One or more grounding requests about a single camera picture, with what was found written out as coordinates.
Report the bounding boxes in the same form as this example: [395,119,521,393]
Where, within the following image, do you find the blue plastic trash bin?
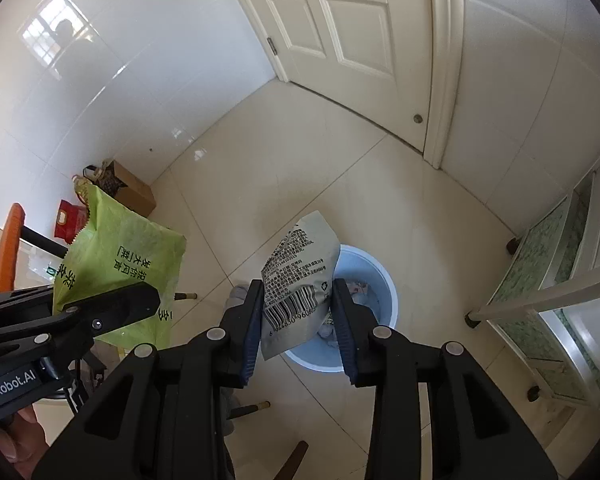
[279,244,399,374]

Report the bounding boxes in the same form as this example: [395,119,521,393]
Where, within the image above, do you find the white printed wrapper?
[346,281,377,307]

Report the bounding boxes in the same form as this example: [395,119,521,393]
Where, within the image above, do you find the person's left hand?
[0,402,52,467]

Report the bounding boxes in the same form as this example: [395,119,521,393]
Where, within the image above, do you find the orange chair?
[0,203,70,295]

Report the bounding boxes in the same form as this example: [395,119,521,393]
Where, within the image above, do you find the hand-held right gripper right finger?
[331,279,559,480]

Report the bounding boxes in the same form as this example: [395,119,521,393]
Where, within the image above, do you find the red gift bag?
[54,199,90,246]

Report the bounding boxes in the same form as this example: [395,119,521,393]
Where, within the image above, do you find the white panel door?
[230,0,433,157]

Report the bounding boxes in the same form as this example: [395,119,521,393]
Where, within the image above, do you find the grey printed snack packet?
[259,210,342,361]

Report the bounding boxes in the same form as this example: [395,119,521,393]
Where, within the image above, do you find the brown cardboard box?
[99,159,157,219]

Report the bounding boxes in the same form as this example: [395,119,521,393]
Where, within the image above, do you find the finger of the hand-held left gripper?
[0,281,162,346]
[0,285,57,315]

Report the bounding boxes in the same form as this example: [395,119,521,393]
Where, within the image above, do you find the green snack bag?
[52,184,187,352]

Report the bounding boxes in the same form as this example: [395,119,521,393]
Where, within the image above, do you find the brown patterned bag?
[83,162,129,199]

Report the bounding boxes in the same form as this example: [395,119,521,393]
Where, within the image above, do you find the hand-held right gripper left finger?
[30,279,266,480]

